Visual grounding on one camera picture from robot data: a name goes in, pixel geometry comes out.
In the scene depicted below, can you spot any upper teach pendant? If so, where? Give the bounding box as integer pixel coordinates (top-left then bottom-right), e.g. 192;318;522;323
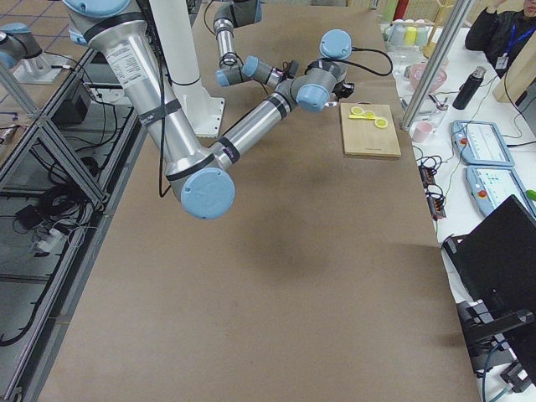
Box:
451;120;515;168

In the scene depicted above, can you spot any teach pendant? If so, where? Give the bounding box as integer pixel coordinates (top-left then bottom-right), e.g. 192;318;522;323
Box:
451;120;515;168
465;165;535;217

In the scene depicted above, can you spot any bamboo cutting board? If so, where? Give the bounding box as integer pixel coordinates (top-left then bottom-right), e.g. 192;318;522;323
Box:
340;102;401;158

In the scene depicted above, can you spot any yellow plastic knife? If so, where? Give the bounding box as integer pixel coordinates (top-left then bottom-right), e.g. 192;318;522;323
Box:
348;114;378;121

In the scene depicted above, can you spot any black laptop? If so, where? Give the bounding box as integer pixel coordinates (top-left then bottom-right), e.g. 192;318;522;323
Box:
441;195;535;313

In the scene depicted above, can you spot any lower teach pendant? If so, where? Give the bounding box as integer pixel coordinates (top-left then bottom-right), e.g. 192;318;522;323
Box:
465;165;535;217

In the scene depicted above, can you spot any pink cup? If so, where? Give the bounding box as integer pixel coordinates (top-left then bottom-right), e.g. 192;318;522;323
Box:
412;121;434;143

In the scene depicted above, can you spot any lemon slice upper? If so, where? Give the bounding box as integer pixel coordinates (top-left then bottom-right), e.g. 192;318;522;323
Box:
351;106;363;115

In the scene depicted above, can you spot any lemon slice lower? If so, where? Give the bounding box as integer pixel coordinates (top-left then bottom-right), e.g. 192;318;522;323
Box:
374;118;389;128

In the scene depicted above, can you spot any black thermos bottle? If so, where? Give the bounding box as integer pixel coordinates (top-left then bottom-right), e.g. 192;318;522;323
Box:
452;66;487;111

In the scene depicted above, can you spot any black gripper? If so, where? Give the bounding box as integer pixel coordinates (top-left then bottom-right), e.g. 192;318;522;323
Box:
332;81;354;101
281;60;299;81

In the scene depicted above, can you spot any pink bowl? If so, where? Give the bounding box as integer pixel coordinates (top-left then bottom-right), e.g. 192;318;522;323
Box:
408;62;448;92

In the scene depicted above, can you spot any person in black jacket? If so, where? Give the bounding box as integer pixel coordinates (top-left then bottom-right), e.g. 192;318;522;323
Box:
465;0;535;78

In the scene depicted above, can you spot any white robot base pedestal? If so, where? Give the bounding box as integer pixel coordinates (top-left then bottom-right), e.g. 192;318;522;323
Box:
149;0;224;137

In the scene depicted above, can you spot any aluminium frame post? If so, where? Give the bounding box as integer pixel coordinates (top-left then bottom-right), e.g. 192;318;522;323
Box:
400;0;473;131

